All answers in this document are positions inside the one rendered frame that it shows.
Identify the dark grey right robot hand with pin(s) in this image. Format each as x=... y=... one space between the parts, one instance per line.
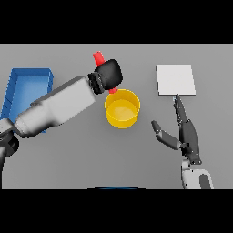
x=188 y=133

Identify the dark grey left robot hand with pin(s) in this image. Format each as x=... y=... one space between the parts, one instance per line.
x=109 y=73

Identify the red beaker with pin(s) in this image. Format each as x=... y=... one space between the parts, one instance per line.
x=99 y=58

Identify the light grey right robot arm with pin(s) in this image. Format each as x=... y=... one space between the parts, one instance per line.
x=195 y=179

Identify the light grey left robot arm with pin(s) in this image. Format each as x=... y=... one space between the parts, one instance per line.
x=57 y=104

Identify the yellow bowl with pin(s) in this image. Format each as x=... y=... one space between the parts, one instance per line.
x=122 y=110

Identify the pale square measuring scale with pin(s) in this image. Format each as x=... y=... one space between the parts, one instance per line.
x=175 y=79

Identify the blue tray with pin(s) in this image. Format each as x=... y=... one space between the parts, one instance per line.
x=25 y=91

